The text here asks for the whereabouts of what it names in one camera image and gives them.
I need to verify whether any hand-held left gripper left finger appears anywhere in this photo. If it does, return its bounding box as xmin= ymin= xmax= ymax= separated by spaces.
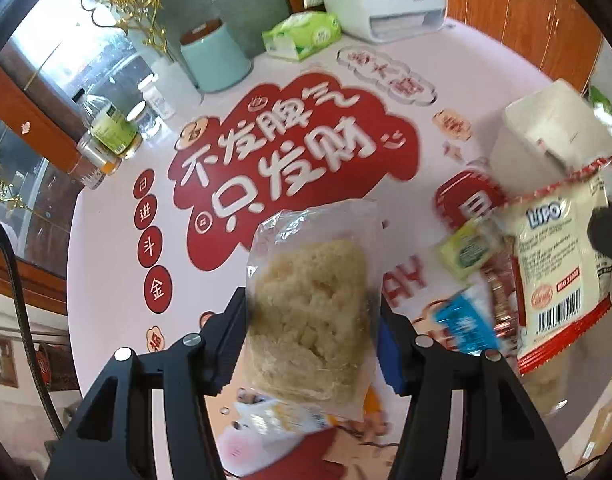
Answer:
xmin=45 ymin=289 xmax=249 ymax=480

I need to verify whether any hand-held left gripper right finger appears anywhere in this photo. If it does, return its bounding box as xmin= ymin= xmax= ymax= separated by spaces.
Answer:
xmin=377 ymin=304 xmax=568 ymax=480

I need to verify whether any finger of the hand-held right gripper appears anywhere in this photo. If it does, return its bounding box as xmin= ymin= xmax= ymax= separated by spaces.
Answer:
xmin=586 ymin=200 xmax=612 ymax=261

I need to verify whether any white snack packet red trim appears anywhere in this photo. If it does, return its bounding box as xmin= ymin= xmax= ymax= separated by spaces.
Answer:
xmin=491 ymin=157 xmax=612 ymax=378

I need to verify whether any white and blue snack packet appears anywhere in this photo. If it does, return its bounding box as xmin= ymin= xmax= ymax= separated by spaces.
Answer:
xmin=433 ymin=290 xmax=504 ymax=356

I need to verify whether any white and yellow snack packet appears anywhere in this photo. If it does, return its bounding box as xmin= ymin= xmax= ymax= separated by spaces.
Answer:
xmin=231 ymin=392 xmax=337 ymax=443

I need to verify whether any clear bag of rice cake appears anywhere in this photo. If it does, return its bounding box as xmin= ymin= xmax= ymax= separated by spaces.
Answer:
xmin=243 ymin=199 xmax=384 ymax=406

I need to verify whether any red silver candy packet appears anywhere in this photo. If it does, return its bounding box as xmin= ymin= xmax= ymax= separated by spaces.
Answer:
xmin=481 ymin=250 xmax=524 ymax=356

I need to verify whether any white plastic bin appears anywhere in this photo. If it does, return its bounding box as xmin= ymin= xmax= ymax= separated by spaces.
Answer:
xmin=488 ymin=80 xmax=612 ymax=196

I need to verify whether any small green snack packet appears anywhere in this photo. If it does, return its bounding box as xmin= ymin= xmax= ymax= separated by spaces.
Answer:
xmin=433 ymin=220 xmax=507 ymax=281

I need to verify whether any small clear drinking glass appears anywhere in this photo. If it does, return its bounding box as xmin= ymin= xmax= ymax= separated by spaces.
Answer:
xmin=68 ymin=156 xmax=107 ymax=191

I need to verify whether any small metal can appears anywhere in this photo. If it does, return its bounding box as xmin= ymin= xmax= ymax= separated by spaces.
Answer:
xmin=76 ymin=132 xmax=123 ymax=176

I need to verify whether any small jar with white lid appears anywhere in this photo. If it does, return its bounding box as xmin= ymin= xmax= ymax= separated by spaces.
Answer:
xmin=126 ymin=101 xmax=162 ymax=141

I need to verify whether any clear bottle with green label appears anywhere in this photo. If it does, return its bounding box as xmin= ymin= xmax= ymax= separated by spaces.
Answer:
xmin=72 ymin=89 xmax=143 ymax=160

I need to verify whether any small white pill bottle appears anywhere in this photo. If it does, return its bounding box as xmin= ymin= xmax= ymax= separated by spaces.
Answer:
xmin=141 ymin=82 xmax=174 ymax=118

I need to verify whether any white squeeze bottle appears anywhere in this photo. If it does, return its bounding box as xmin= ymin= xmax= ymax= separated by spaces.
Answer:
xmin=151 ymin=57 xmax=203 ymax=111

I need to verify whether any mint green canister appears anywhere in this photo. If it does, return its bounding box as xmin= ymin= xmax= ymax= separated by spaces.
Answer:
xmin=178 ymin=17 xmax=254 ymax=93

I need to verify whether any white sterilizer cabinet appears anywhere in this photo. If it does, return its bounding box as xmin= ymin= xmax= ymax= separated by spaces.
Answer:
xmin=295 ymin=0 xmax=449 ymax=45

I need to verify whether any green tissue pack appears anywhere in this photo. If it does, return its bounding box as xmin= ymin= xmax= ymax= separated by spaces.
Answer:
xmin=261 ymin=10 xmax=343 ymax=63

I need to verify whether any clear glass door gold ornament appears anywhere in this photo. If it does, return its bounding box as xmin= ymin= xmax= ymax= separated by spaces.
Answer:
xmin=0 ymin=0 xmax=162 ymax=266

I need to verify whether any black cable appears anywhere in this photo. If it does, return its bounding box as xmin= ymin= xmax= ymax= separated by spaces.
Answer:
xmin=0 ymin=205 xmax=67 ymax=441

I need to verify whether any wooden wall cabinet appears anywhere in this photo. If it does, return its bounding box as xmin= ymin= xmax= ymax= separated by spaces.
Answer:
xmin=443 ymin=0 xmax=604 ymax=93

